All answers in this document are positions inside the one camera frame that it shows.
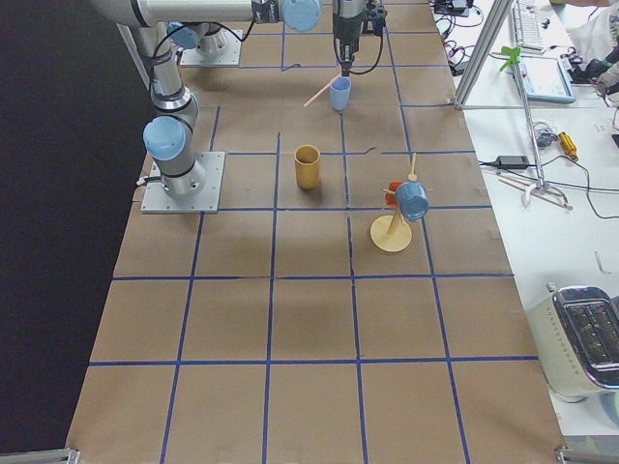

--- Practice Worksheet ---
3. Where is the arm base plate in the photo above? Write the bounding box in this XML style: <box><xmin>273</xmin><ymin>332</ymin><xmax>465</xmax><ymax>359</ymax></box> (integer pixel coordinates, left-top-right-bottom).
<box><xmin>180</xmin><ymin>29</ymin><xmax>242</xmax><ymax>68</ymax></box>
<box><xmin>140</xmin><ymin>152</ymin><xmax>226</xmax><ymax>214</ymax></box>

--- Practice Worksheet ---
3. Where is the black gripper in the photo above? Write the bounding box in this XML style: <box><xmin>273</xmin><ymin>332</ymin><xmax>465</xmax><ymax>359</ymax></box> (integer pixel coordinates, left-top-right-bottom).
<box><xmin>332</xmin><ymin>0</ymin><xmax>387</xmax><ymax>76</ymax></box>

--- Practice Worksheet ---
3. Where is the blue mug on tree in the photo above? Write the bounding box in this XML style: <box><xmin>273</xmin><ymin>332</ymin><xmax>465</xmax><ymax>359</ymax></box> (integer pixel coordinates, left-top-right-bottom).
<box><xmin>396</xmin><ymin>181</ymin><xmax>429</xmax><ymax>222</ymax></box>

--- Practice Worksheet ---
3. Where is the bamboo cylinder holder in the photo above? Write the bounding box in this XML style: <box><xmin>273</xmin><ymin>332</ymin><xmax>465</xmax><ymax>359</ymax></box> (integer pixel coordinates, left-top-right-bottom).
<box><xmin>294</xmin><ymin>145</ymin><xmax>320</xmax><ymax>190</ymax></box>

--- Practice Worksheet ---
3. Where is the light blue plastic cup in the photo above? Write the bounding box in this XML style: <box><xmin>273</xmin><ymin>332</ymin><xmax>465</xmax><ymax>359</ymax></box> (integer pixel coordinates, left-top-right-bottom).
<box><xmin>329</xmin><ymin>76</ymin><xmax>351</xmax><ymax>111</ymax></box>

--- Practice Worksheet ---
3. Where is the blue framed tablet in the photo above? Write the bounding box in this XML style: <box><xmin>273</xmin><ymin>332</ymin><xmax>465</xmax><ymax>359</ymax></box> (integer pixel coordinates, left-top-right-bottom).
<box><xmin>520</xmin><ymin>55</ymin><xmax>576</xmax><ymax>104</ymax></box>

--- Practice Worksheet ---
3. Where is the white keyboard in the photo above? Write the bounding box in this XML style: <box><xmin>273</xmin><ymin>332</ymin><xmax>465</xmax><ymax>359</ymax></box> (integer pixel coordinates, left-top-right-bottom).
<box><xmin>510</xmin><ymin>0</ymin><xmax>545</xmax><ymax>53</ymax></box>

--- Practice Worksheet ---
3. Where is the allen key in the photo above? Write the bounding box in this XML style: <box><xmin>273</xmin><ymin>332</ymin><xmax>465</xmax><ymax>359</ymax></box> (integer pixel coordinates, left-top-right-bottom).
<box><xmin>594</xmin><ymin>250</ymin><xmax>608</xmax><ymax>274</ymax></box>

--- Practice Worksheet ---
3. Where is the yellow screwdriver tool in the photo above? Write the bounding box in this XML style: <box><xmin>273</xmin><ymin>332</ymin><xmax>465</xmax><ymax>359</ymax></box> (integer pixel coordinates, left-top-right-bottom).
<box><xmin>558</xmin><ymin>131</ymin><xmax>578</xmax><ymax>162</ymax></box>

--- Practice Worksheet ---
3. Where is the pink chopstick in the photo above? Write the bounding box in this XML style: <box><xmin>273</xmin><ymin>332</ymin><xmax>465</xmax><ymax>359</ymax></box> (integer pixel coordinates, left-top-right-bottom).
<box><xmin>303</xmin><ymin>74</ymin><xmax>341</xmax><ymax>108</ymax></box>

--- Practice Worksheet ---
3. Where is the wooden mug tree stand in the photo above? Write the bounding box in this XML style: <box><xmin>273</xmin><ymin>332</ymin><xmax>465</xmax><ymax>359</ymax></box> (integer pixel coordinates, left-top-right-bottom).
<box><xmin>369</xmin><ymin>153</ymin><xmax>421</xmax><ymax>253</ymax></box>

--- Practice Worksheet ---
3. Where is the green clamp stand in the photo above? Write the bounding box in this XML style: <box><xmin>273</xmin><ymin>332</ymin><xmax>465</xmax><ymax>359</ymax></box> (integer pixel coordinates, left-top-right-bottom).
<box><xmin>500</xmin><ymin>46</ymin><xmax>552</xmax><ymax>187</ymax></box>

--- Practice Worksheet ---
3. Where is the black power adapter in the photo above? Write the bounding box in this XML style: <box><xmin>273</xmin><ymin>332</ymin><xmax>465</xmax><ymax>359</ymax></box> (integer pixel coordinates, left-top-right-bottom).
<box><xmin>496</xmin><ymin>156</ymin><xmax>530</xmax><ymax>170</ymax></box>

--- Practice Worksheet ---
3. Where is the orange mug on tree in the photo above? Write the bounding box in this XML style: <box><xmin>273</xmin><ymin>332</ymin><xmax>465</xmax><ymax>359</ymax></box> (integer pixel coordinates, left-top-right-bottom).
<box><xmin>384</xmin><ymin>181</ymin><xmax>402</xmax><ymax>208</ymax></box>

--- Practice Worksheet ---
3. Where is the silver toaster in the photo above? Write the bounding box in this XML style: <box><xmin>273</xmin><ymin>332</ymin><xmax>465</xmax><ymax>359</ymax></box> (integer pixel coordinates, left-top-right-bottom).
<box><xmin>525</xmin><ymin>285</ymin><xmax>618</xmax><ymax>402</ymax></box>

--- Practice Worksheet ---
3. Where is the brown paper table mat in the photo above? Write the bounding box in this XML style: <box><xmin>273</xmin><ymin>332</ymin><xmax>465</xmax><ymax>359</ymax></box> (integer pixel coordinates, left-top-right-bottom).
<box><xmin>67</xmin><ymin>1</ymin><xmax>561</xmax><ymax>463</ymax></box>

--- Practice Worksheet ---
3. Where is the aluminium frame post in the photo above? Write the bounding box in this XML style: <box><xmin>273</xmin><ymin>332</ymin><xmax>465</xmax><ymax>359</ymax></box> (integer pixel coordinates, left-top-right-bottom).
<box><xmin>453</xmin><ymin>0</ymin><xmax>512</xmax><ymax>110</ymax></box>

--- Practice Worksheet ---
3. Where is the wooden chopstick on desk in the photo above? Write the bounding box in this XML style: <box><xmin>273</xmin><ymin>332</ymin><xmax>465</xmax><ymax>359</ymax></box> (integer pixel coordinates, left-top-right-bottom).
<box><xmin>498</xmin><ymin>176</ymin><xmax>573</xmax><ymax>211</ymax></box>

